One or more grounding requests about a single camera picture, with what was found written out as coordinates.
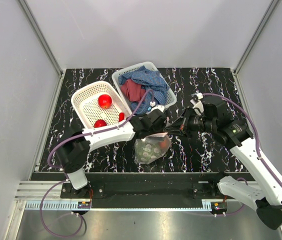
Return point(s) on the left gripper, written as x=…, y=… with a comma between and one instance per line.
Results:
x=162, y=126

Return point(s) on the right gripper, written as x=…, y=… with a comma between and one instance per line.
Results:
x=176, y=127

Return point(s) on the clear zip top bag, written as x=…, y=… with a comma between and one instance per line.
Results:
x=159, y=139

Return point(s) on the green fake melon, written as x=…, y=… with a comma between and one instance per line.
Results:
x=146, y=151

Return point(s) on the red fake chili pepper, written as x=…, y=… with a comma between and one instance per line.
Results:
x=121, y=117

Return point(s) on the red fake apple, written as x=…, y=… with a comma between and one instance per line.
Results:
x=104, y=101

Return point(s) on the red fake pomegranate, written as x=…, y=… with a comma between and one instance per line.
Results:
x=100, y=123

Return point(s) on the orange fake fruit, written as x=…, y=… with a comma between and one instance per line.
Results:
x=165, y=144

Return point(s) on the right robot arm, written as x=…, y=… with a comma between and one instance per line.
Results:
x=210, y=115

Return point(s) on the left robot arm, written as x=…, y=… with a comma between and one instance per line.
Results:
x=72, y=152

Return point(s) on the white basket with clothes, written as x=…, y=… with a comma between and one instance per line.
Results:
x=149, y=65

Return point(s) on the red cloth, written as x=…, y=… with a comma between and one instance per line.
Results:
x=132, y=90

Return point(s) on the blue checkered cloth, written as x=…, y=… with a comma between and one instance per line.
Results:
x=156, y=88

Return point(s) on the empty white perforated basket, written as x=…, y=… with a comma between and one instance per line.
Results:
x=85, y=103

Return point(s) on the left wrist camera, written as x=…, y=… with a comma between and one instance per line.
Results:
x=154, y=106

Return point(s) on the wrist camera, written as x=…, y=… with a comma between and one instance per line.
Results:
x=197, y=103
x=154, y=106

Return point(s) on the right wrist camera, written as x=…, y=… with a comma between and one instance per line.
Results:
x=197, y=103

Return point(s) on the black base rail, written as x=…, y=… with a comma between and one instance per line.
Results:
x=175, y=192

